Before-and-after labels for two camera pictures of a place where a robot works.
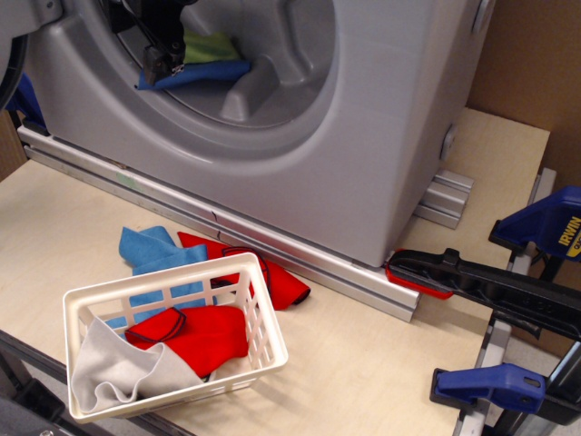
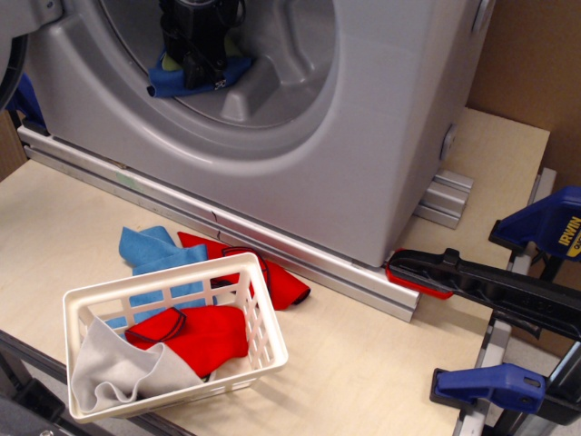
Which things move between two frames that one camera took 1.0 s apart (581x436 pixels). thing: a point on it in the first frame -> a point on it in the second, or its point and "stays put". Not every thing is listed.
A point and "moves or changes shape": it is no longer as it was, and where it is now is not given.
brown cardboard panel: x=528 y=71 stays put
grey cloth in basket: x=109 y=368 stays put
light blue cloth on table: x=150 y=250 stays put
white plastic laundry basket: x=237 y=282 stays put
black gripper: x=157 y=23 -> x=196 y=32
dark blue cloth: x=201 y=72 moves or changes shape
